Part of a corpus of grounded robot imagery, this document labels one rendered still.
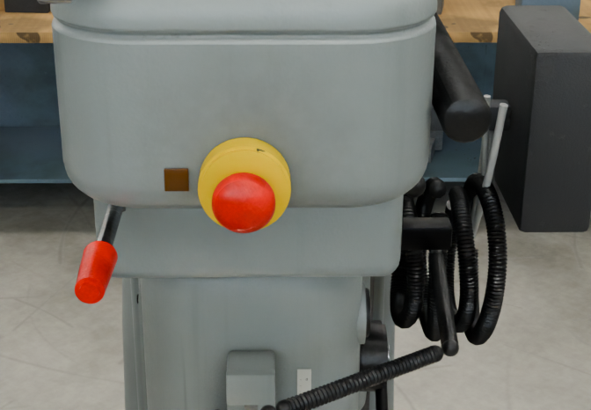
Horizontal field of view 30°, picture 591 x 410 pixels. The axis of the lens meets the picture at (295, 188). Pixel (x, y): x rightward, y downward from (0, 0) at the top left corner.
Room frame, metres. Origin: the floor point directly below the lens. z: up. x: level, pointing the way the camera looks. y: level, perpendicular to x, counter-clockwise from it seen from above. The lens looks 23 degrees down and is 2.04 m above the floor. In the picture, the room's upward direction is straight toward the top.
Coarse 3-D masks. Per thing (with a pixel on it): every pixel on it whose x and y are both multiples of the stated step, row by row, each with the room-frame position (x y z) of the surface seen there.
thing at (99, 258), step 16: (112, 208) 0.74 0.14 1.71; (112, 224) 0.72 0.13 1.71; (96, 240) 0.69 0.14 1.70; (112, 240) 0.70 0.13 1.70; (96, 256) 0.65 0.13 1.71; (112, 256) 0.66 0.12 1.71; (80, 272) 0.64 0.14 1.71; (96, 272) 0.63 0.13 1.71; (112, 272) 0.65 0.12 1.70; (80, 288) 0.62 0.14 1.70; (96, 288) 0.62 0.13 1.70
